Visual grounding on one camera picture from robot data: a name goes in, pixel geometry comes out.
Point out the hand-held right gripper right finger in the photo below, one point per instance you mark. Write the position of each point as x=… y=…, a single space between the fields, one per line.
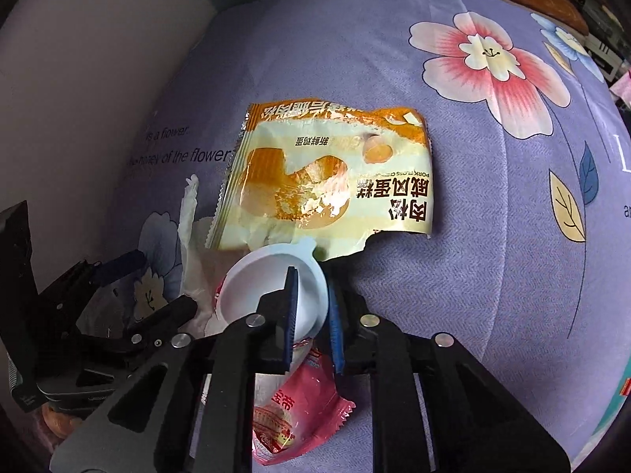
x=336 y=325

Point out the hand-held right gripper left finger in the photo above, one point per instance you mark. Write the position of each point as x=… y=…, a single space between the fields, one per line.
x=292 y=305

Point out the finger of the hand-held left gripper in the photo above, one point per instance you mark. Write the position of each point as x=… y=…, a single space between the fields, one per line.
x=162 y=320
x=118 y=261

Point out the white plastic cup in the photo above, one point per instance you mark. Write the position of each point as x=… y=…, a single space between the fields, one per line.
x=256 y=281

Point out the crumpled white tissue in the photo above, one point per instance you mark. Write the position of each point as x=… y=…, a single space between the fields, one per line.
x=197 y=251

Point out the pink snack wrapper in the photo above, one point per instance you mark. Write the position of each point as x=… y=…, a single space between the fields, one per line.
x=296 y=404

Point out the yellow cake snack wrapper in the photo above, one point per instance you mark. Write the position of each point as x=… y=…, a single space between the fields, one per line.
x=305 y=157

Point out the purple floral bedsheet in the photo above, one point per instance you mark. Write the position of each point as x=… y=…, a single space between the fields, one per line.
x=443 y=207

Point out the pink floral blanket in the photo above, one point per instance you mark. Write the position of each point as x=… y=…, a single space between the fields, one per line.
x=623 y=86

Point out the black stereo equipment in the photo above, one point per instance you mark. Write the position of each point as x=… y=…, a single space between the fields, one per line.
x=601 y=49

